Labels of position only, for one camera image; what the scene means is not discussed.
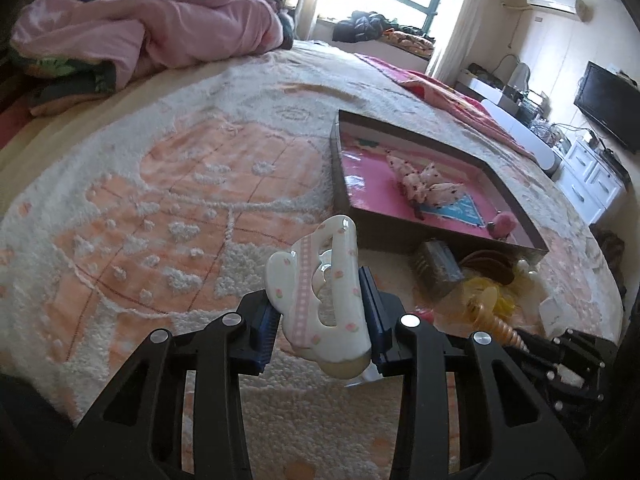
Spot small pink hair clip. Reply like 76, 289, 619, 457
487, 212, 518, 238

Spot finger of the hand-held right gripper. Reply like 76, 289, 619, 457
517, 329, 621, 413

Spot floral fabric hair scrunchie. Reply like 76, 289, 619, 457
385, 152, 471, 221

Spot dark jacket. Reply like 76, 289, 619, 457
332, 10, 396, 43

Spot white drawer cabinet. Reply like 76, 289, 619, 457
555, 137, 628, 226

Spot pink and dark floral duvet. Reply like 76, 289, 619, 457
10, 0, 296, 106

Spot striped cone hair clip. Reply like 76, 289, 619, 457
467, 300, 531, 356

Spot dark bag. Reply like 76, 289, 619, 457
592, 227, 626, 281

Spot clear bag of earrings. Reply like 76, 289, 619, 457
540, 292, 573, 336

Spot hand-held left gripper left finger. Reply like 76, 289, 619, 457
65, 290, 281, 480

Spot yellow hair claw clip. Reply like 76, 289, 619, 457
450, 270, 532, 326

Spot white air conditioner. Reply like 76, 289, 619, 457
525, 0, 588, 21

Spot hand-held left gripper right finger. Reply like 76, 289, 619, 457
357, 265, 586, 480

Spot white bed footboard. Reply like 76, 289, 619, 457
480, 99, 563, 178

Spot colourful patterned cloth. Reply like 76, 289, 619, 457
385, 30, 436, 56

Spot white floral hair claw clip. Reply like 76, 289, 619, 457
264, 214, 373, 378

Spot red and pink blanket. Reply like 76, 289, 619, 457
355, 52, 538, 161

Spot dark metallic hair comb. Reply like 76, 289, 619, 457
411, 240, 466, 301

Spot cluttered white desk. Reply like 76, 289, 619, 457
457, 65, 551, 121

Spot black television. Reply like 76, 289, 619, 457
574, 61, 640, 153

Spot brown oval hair clip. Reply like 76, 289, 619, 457
460, 250, 518, 286

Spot brown box with pink lining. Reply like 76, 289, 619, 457
330, 109, 550, 263

